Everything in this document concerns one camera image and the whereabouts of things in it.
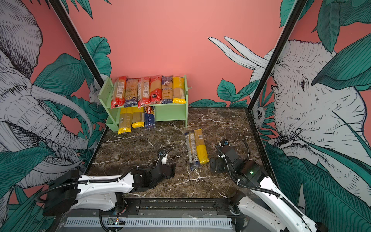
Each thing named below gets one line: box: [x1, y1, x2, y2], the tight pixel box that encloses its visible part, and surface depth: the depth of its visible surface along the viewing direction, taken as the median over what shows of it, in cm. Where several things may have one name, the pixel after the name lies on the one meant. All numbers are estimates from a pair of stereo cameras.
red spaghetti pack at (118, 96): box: [110, 75, 127, 109], surface depth 87 cm
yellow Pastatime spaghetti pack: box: [131, 106, 145, 129], surface depth 97 cm
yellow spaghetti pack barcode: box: [117, 107, 133, 135], surface depth 94 cm
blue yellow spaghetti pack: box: [123, 78, 139, 108], surface depth 88 cm
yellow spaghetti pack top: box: [172, 76, 187, 104], surface depth 90 cm
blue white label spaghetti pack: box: [185, 132, 200, 171], surface depth 94 cm
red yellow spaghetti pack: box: [149, 74, 162, 104], surface depth 92 cm
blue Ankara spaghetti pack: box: [161, 75, 173, 105], surface depth 90 cm
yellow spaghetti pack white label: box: [193, 128, 210, 165], surface depth 95 cm
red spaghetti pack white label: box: [137, 76, 151, 109], surface depth 89 cm
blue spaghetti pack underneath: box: [143, 106, 156, 131], surface depth 95 cm
